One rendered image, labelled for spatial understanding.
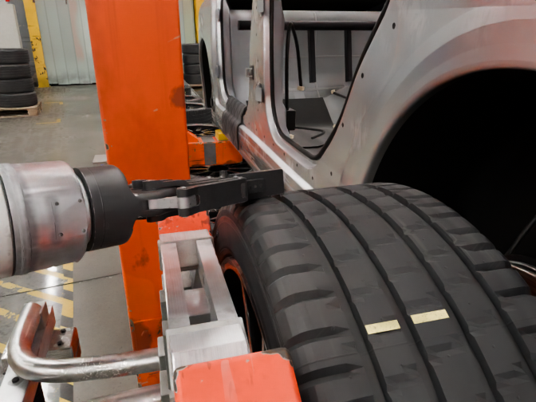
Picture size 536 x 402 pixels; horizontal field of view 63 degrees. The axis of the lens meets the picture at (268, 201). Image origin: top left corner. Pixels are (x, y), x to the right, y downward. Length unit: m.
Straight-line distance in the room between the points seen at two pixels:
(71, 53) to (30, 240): 12.98
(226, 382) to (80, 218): 0.18
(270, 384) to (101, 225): 0.19
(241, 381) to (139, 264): 0.73
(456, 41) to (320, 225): 0.39
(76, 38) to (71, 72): 0.91
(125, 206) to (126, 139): 0.51
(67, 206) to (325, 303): 0.22
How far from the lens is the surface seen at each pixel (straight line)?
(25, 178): 0.38
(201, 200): 0.41
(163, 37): 0.88
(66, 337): 0.71
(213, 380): 0.29
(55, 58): 13.34
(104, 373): 0.55
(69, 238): 0.38
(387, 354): 0.35
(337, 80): 3.14
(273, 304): 0.36
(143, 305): 1.05
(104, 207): 0.39
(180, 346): 0.37
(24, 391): 0.60
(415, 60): 0.79
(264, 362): 0.29
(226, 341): 0.37
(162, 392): 0.49
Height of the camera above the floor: 1.35
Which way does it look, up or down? 21 degrees down
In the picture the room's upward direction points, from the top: straight up
